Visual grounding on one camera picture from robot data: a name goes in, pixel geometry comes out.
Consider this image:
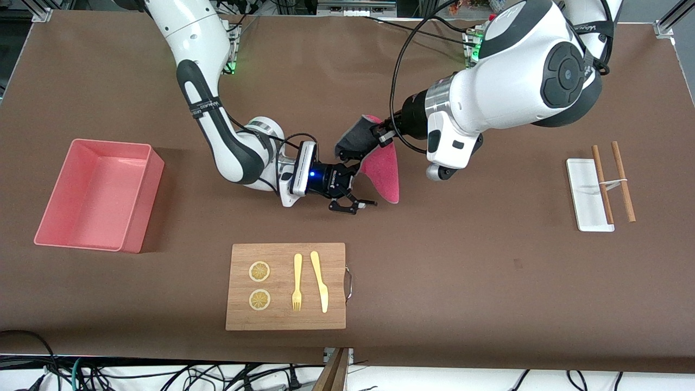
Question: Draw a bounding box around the pink fleece cloth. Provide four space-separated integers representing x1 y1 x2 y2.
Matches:
335 114 401 205

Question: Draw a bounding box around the yellow plastic knife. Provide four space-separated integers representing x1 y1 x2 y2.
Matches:
310 251 329 314

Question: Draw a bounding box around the yellow plastic fork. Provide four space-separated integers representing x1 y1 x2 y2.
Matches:
292 253 303 312

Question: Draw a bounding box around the white power strip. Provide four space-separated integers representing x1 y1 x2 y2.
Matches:
318 0 397 16

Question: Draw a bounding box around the wooden cutting board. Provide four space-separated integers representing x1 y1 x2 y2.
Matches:
225 243 347 331

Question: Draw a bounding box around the wooden stand leg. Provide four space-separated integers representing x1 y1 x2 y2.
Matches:
312 348 349 391

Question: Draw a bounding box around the white rack base tray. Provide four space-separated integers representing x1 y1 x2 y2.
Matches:
566 158 615 232

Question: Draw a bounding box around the pink plastic bin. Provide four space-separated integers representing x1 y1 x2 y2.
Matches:
34 138 165 254

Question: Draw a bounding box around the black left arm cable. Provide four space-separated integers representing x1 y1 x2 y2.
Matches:
390 0 463 156

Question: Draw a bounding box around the black table cable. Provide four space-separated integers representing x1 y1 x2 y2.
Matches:
361 15 473 43

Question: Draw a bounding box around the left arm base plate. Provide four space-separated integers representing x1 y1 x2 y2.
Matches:
462 24 488 68

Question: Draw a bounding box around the small metal bracket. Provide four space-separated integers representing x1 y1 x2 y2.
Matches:
323 348 355 365

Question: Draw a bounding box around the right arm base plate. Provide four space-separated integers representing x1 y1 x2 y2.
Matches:
220 19 243 75

